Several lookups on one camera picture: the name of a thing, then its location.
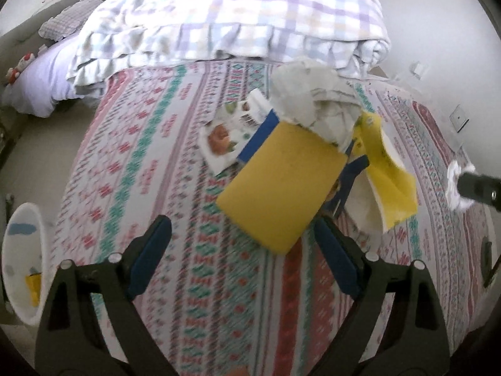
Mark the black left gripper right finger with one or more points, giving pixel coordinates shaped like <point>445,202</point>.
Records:
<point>395,325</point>

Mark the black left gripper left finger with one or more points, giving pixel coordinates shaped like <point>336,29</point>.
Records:
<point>90,325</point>

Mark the white tissue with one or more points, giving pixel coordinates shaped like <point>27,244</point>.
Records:
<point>455,201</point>

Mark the yellow white plastic bag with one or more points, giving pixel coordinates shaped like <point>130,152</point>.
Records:
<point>383,193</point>

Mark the yellow cardboard box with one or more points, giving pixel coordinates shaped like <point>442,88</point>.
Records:
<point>281,188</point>

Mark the white paper wrap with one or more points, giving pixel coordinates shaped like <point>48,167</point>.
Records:
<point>311,95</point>

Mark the blue cookie box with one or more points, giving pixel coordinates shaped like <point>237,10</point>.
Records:
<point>336,202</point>

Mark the white snack wrapper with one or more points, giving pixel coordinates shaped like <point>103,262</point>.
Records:
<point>222,139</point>

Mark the yellow kraft paper bag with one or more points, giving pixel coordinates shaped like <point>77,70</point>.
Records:
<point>34,285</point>

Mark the white plastic trash bin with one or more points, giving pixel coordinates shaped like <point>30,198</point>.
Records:
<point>25,250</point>

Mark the patterned red green bedspread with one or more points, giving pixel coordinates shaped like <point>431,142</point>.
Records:
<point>243,281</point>

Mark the lavender bed sheet mattress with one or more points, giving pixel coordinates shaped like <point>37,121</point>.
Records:
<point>43,85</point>

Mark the red white plush toy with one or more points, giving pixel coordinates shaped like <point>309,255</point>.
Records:
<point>13,73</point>

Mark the grey upholstered headboard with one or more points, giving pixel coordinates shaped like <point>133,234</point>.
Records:
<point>25,38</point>

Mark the striped pillow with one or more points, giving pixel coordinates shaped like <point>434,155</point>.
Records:
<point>69,21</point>

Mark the plaid purple white quilt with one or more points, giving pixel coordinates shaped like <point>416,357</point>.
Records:
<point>348,35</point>

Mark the white wall socket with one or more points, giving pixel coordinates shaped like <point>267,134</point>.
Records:
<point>459,118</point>

